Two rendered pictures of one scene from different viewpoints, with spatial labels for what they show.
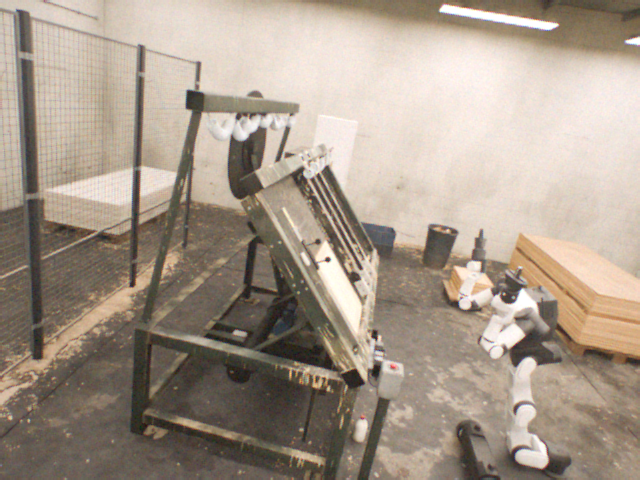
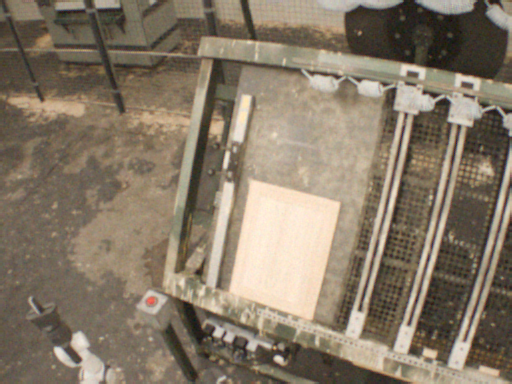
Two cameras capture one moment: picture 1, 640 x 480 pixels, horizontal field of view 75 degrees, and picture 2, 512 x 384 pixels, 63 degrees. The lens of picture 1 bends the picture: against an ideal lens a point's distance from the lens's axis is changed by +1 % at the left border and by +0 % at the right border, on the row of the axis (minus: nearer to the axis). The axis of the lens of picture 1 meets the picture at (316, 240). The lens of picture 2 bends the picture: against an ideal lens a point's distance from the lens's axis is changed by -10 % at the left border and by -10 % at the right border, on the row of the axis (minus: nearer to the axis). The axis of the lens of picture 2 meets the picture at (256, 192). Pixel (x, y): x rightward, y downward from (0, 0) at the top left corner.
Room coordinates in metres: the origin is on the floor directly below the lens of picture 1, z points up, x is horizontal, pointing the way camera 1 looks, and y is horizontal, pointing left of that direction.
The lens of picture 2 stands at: (3.13, -1.49, 2.79)
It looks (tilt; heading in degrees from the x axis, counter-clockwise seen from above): 43 degrees down; 115
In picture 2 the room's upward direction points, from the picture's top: 9 degrees counter-clockwise
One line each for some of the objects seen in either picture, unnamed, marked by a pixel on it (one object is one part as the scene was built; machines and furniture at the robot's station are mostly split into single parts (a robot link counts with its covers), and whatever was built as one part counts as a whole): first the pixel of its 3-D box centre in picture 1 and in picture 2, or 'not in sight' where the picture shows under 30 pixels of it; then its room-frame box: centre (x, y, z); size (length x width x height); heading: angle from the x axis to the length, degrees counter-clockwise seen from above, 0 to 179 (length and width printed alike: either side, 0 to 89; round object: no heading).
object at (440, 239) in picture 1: (438, 246); not in sight; (6.69, -2.02, 0.33); 0.52 x 0.51 x 0.65; 177
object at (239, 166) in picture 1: (252, 147); (423, 35); (3.13, 0.59, 1.85); 0.80 x 0.06 x 0.80; 173
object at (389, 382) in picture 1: (389, 380); (156, 311); (2.04, -0.56, 0.84); 0.12 x 0.12 x 0.18; 83
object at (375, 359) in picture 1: (375, 357); (243, 345); (2.49, -0.54, 0.69); 0.50 x 0.14 x 0.24; 173
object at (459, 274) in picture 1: (465, 287); not in sight; (5.39, -2.14, 0.20); 0.61 x 0.53 x 0.40; 177
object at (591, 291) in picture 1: (577, 289); not in sight; (5.61, -3.76, 0.39); 2.46 x 1.05 x 0.78; 177
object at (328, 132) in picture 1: (326, 184); not in sight; (6.60, 0.00, 1.03); 0.61 x 0.58 x 2.05; 177
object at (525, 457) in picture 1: (526, 448); not in sight; (2.36, -1.67, 0.28); 0.21 x 0.20 x 0.13; 87
